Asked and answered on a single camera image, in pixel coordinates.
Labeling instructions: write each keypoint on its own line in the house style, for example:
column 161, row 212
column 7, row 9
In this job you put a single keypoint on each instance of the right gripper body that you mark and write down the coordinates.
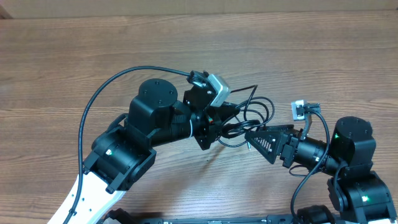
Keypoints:
column 291, row 141

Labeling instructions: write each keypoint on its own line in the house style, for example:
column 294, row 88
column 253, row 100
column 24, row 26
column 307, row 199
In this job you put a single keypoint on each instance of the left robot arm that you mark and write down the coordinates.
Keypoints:
column 122, row 154

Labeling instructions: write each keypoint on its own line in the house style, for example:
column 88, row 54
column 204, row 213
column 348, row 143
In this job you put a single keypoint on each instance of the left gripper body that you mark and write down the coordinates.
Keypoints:
column 202, row 130

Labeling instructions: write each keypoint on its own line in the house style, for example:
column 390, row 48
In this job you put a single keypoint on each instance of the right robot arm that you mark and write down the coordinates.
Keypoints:
column 355, row 190

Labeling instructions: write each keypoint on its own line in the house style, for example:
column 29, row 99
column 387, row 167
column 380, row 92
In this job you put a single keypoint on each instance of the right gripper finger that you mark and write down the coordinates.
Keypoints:
column 277, row 128
column 267, row 143

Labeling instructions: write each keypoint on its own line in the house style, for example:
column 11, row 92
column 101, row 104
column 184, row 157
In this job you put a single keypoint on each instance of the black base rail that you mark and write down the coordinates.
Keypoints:
column 121, row 216

